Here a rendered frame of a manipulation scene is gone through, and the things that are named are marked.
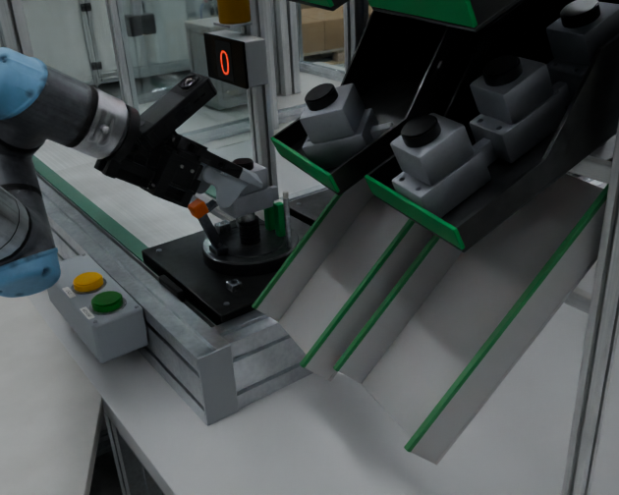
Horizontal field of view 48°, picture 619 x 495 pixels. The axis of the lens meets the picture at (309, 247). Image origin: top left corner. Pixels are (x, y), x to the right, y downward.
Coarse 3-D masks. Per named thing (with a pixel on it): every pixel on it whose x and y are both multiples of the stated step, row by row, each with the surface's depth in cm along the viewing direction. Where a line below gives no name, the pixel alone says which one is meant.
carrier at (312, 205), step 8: (320, 192) 121; (328, 192) 121; (296, 200) 118; (304, 200) 118; (312, 200) 118; (320, 200) 118; (328, 200) 118; (296, 208) 115; (304, 208) 115; (312, 208) 115; (320, 208) 115; (296, 216) 115; (304, 216) 113; (312, 216) 112
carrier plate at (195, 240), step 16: (304, 224) 110; (176, 240) 107; (192, 240) 107; (144, 256) 104; (160, 256) 102; (176, 256) 102; (192, 256) 102; (160, 272) 100; (176, 272) 98; (192, 272) 97; (208, 272) 97; (272, 272) 96; (192, 288) 93; (208, 288) 93; (224, 288) 93; (256, 288) 93; (208, 304) 89; (224, 304) 89; (240, 304) 89; (224, 320) 87
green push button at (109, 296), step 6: (102, 294) 93; (108, 294) 93; (114, 294) 93; (120, 294) 93; (96, 300) 92; (102, 300) 91; (108, 300) 91; (114, 300) 91; (120, 300) 92; (96, 306) 90; (102, 306) 90; (108, 306) 90; (114, 306) 91
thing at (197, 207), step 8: (200, 200) 93; (192, 208) 93; (200, 208) 93; (208, 208) 94; (200, 216) 93; (200, 224) 95; (208, 224) 95; (208, 232) 95; (216, 232) 96; (216, 240) 96
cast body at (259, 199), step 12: (252, 168) 95; (264, 168) 96; (264, 180) 96; (252, 192) 96; (264, 192) 97; (276, 192) 100; (240, 204) 95; (252, 204) 96; (264, 204) 97; (240, 216) 96
